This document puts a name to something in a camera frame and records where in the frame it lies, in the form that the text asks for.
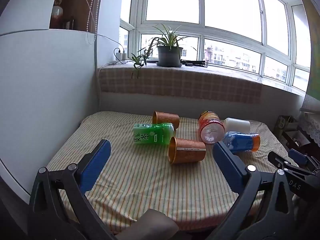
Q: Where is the spider plant in grey pot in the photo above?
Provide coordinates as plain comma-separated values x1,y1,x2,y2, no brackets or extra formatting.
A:
138,23,192,68

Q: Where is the cardboard box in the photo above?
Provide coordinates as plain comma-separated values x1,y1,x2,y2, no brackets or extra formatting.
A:
273,115,311,147

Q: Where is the white cable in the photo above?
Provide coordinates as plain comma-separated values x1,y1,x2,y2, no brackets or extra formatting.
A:
74,0,121,46

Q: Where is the white lace cloth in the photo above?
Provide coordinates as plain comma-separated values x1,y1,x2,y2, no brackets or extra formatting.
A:
299,108,320,146

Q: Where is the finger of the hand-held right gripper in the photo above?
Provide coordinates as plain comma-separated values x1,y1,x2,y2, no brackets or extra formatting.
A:
288,149,320,173
267,151,320,198

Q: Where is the beaded blind cord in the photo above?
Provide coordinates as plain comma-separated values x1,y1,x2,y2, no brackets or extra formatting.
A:
85,0,98,68

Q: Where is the blue bottle with orange cap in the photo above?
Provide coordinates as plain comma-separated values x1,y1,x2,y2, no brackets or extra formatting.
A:
222,131,261,153

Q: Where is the black power strip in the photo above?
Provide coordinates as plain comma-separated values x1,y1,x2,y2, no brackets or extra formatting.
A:
180,60,208,68

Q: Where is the white window frame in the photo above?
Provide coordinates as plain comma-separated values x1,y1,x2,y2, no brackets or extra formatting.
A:
119,0,312,96

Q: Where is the green tea bottle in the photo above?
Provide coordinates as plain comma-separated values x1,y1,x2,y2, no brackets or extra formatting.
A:
133,122,175,146

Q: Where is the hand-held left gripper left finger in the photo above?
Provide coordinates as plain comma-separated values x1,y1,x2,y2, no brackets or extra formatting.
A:
27,139,116,240

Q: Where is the white vase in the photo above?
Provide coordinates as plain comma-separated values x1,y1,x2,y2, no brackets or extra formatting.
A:
52,4,63,21

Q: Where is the grey cushion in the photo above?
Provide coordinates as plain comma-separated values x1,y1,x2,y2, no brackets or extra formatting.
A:
116,208,180,240

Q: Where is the orange label plastic bottle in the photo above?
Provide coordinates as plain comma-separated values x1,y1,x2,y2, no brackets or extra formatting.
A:
198,110,226,145

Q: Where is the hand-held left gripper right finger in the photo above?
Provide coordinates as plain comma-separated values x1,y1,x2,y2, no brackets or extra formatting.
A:
207,141,295,240

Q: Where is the small green plant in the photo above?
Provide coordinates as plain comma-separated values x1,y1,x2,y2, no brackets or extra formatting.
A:
127,47,153,77

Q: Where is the white cabinet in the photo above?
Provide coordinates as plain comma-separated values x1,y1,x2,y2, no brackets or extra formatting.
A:
0,0,121,205

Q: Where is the plaid windowsill cloth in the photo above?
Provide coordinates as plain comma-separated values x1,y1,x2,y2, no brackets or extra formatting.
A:
96,64,263,105

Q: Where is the white cup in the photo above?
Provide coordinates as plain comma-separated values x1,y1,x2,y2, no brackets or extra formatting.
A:
223,117,251,134

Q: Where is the brown paper cup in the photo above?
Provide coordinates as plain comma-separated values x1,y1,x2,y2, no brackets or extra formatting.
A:
152,111,180,130
168,137,207,166

